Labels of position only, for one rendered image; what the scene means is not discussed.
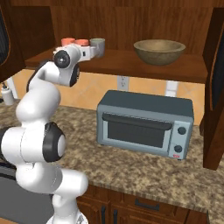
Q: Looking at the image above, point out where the salmon cup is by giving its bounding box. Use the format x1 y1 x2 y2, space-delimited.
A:
60 37 76 47
74 38 90 48

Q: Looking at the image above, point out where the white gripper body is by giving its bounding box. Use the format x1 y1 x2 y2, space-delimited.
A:
88 45 101 59

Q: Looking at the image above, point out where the wooden bowl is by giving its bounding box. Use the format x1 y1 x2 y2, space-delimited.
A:
133 38 186 67

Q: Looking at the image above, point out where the wooden wall cabinet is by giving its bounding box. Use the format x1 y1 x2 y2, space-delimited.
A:
8 0 224 85

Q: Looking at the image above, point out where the white soap dispenser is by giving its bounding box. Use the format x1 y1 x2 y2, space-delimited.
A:
0 82 16 107

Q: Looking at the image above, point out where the grey toaster oven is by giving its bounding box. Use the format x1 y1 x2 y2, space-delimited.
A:
96 89 195 161

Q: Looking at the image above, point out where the wooden cabinet door glass panel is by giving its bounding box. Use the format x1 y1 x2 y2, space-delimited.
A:
199 6 224 172
0 0 28 84

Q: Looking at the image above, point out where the black drawer handle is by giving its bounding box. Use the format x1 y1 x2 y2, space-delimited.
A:
134 198 161 212

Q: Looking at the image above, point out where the grey sink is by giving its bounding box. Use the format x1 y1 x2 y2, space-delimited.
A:
0 151 56 224

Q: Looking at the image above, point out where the dark toaster oven handle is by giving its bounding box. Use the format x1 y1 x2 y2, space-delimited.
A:
101 112 174 131

